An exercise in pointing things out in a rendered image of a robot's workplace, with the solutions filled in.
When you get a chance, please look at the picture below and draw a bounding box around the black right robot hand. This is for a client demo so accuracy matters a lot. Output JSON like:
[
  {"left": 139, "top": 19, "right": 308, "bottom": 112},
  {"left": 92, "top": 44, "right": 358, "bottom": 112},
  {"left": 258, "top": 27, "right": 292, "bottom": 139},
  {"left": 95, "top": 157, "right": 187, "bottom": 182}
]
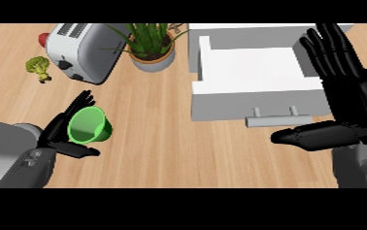
[{"left": 270, "top": 22, "right": 367, "bottom": 152}]

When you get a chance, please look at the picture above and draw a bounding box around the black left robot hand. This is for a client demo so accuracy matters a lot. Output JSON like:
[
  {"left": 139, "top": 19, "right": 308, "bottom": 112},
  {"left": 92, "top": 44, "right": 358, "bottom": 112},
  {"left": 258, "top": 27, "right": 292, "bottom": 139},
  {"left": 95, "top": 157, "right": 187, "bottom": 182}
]
[{"left": 36, "top": 89, "right": 102, "bottom": 159}]

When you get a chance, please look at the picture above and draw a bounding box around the green cup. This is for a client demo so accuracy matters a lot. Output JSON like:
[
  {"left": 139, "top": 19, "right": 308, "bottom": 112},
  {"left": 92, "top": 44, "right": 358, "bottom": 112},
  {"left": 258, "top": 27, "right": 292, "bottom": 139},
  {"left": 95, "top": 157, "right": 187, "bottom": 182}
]
[{"left": 67, "top": 106, "right": 116, "bottom": 144}]

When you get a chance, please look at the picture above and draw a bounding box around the white open drawer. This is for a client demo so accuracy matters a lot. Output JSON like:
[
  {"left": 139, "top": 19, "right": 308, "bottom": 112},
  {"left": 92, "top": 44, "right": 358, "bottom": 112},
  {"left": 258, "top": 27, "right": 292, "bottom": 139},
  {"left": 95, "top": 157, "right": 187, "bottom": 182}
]
[{"left": 191, "top": 35, "right": 333, "bottom": 122}]

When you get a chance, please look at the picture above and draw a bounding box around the green broccoli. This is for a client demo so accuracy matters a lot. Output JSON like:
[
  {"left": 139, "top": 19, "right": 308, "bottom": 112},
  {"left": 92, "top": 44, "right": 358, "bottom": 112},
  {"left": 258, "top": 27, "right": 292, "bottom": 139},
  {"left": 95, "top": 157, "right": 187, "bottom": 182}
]
[{"left": 24, "top": 55, "right": 54, "bottom": 84}]

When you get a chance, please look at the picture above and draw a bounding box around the silver toaster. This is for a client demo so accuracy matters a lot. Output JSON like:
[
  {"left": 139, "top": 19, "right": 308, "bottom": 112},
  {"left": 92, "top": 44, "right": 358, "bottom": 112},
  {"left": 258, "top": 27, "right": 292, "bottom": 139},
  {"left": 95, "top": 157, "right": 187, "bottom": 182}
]
[{"left": 45, "top": 22, "right": 132, "bottom": 86}]

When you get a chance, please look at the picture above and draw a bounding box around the white cabinet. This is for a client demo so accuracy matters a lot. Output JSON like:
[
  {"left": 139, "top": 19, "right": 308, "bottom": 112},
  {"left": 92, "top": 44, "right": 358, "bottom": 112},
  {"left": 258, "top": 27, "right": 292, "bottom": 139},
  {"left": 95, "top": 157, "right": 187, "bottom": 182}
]
[{"left": 187, "top": 22, "right": 356, "bottom": 79}]

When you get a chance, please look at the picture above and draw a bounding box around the red round object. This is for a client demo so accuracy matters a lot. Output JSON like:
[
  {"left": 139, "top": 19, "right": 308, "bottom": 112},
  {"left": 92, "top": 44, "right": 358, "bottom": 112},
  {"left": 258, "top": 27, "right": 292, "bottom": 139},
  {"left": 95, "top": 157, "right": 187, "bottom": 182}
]
[{"left": 37, "top": 32, "right": 52, "bottom": 49}]

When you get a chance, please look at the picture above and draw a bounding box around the potted green plant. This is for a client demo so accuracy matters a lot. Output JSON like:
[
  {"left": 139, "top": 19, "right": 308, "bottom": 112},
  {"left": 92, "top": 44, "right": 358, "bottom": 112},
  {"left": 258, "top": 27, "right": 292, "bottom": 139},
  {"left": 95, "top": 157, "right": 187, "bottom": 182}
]
[{"left": 100, "top": 22, "right": 193, "bottom": 74}]

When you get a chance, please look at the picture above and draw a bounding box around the grey drawer handle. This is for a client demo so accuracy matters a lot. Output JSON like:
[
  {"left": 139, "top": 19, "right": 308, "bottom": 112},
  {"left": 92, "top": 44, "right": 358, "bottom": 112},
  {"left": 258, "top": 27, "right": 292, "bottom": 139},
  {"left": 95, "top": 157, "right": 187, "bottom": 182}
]
[{"left": 245, "top": 105, "right": 314, "bottom": 128}]

